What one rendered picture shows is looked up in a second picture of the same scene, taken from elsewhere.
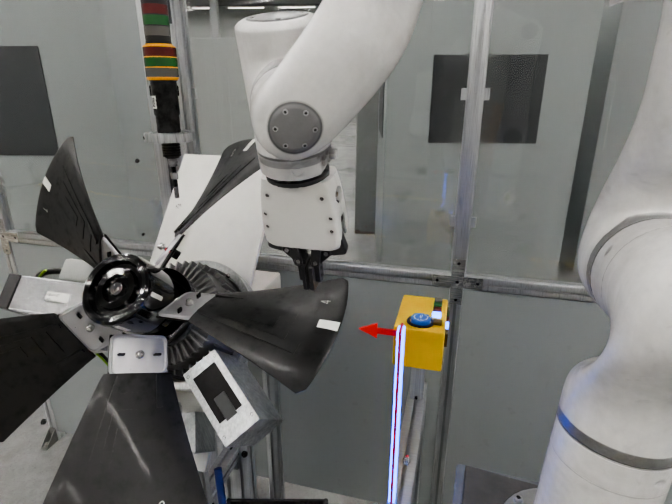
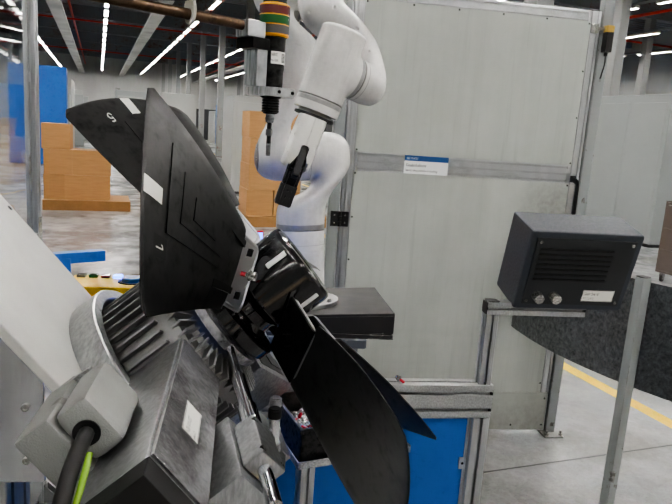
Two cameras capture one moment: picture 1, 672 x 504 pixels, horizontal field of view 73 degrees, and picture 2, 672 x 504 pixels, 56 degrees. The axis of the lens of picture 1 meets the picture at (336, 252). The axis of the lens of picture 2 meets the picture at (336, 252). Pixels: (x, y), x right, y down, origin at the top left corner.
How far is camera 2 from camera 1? 150 cm
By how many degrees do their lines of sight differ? 108
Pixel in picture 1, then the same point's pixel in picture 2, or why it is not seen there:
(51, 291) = (183, 422)
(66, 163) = (176, 138)
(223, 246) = (49, 282)
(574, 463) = (318, 241)
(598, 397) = (321, 204)
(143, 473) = not seen: hidden behind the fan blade
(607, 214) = (285, 133)
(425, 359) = not seen: hidden behind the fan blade
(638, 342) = (344, 167)
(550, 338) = not seen: outside the picture
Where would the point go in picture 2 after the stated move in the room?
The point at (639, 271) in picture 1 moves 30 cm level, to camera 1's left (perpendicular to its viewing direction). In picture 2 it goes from (332, 145) to (392, 152)
